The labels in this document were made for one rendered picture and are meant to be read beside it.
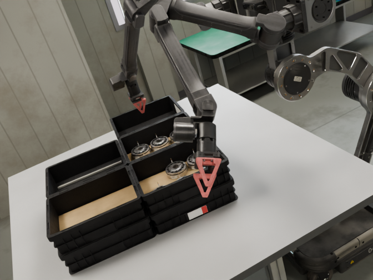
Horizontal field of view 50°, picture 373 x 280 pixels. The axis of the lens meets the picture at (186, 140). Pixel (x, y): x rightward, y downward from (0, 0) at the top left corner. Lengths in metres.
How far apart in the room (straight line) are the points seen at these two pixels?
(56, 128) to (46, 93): 0.33
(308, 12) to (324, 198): 0.76
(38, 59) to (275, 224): 2.39
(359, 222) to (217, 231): 0.90
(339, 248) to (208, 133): 1.24
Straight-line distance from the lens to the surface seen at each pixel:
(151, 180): 1.90
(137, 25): 1.60
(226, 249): 1.63
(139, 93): 1.97
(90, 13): 4.26
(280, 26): 1.37
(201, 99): 1.18
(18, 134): 3.59
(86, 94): 3.54
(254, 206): 1.77
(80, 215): 1.89
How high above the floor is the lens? 1.86
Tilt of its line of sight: 29 degrees down
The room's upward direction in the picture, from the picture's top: 18 degrees counter-clockwise
